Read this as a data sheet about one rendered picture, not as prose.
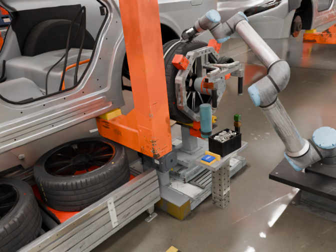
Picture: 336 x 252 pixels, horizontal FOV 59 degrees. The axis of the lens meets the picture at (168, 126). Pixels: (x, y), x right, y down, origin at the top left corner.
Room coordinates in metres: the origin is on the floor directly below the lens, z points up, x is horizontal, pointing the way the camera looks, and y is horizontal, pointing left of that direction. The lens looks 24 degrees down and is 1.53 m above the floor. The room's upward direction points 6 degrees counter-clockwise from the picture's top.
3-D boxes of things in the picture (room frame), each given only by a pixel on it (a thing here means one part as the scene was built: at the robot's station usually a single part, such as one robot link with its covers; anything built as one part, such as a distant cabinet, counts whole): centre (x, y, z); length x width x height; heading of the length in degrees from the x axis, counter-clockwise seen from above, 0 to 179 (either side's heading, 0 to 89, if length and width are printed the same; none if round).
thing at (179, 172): (2.30, -0.14, 0.13); 0.50 x 0.36 x 0.10; 134
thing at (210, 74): (2.05, -0.31, 1.03); 0.19 x 0.18 x 0.11; 44
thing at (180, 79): (2.21, -0.30, 0.85); 0.54 x 0.07 x 0.54; 134
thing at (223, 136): (1.87, -0.40, 0.51); 0.20 x 0.14 x 0.13; 126
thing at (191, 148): (2.33, -0.18, 0.32); 0.40 x 0.30 x 0.28; 134
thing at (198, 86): (2.16, -0.35, 0.85); 0.21 x 0.14 x 0.14; 44
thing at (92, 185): (1.88, 0.65, 0.39); 0.66 x 0.66 x 0.24
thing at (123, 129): (2.05, 0.33, 0.69); 0.52 x 0.17 x 0.35; 44
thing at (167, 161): (2.15, 0.15, 0.26); 0.42 x 0.18 x 0.35; 44
